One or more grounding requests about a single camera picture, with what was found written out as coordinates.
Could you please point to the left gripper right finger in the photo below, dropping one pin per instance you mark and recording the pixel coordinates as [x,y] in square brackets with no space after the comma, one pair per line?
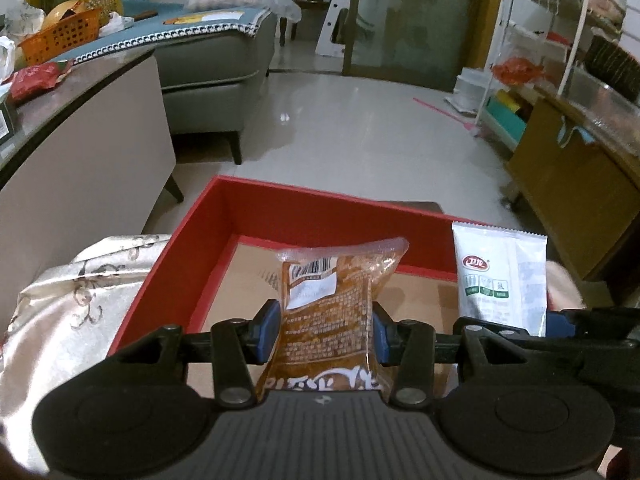
[408,347]

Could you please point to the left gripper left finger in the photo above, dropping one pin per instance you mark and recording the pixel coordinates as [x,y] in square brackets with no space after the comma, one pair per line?
[235,345]

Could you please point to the brown snack packet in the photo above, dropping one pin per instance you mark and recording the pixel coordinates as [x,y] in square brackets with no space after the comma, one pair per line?
[325,341]

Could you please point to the white large snack bag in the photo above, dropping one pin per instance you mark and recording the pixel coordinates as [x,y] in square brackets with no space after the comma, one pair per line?
[502,276]

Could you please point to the red cardboard box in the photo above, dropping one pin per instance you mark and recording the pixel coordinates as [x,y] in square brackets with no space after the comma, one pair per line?
[244,242]

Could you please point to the brown wooden cabinet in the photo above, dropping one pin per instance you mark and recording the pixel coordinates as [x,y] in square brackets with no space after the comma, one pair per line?
[585,194]

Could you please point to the floral satin tablecloth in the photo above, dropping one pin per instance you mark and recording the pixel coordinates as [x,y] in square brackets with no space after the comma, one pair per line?
[65,322]

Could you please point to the beige side cabinet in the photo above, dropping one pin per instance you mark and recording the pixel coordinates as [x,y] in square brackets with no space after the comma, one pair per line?
[89,160]

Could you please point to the grey sofa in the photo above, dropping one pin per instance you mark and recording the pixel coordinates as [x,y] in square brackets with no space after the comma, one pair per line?
[211,83]

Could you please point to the dark green box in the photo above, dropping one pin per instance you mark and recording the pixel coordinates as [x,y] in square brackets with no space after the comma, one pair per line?
[9,122]

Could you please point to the blue sofa cover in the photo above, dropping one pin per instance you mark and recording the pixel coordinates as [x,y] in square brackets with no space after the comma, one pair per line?
[172,23]

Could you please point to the red snack bag on cabinet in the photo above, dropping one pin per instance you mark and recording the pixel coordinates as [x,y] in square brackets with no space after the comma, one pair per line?
[33,81]

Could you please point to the orange plastic basket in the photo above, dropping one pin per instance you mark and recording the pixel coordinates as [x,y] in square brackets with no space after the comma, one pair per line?
[71,32]

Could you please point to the white plastic bag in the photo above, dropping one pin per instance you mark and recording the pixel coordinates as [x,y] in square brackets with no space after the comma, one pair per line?
[20,22]

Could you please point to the white wire shelf rack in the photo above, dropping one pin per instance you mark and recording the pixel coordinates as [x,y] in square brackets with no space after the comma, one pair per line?
[538,42]

